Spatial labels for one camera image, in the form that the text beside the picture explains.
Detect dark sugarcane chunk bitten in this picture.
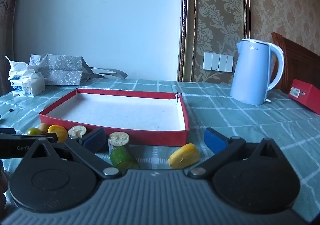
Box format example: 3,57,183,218
68,125,87,139

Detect green tomato with calyx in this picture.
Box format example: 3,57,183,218
27,127,43,136

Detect yellow jackfruit piece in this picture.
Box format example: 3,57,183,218
168,143,200,169
47,125,68,143

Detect dark sugarcane chunk whole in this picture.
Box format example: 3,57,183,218
107,131,130,155

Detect brown longan without stem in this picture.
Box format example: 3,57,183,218
39,123,50,133

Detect green cucumber chunk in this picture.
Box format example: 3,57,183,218
110,146,140,174

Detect white tissue pack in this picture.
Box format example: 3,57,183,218
5,55,46,97

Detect light blue electric kettle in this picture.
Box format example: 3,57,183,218
230,39,285,105

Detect red shallow cardboard tray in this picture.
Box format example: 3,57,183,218
39,88,189,146

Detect teal plaid tablecloth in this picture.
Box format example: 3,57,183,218
1,79,319,222

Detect grey patterned gift bag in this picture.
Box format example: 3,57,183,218
29,54,127,86

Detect red small box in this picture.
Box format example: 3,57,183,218
289,79,320,114

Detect wooden headboard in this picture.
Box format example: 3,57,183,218
272,32,320,94

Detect brown patterned curtain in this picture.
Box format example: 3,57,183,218
1,0,16,95

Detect white wall switch panel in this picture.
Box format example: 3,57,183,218
203,52,233,73

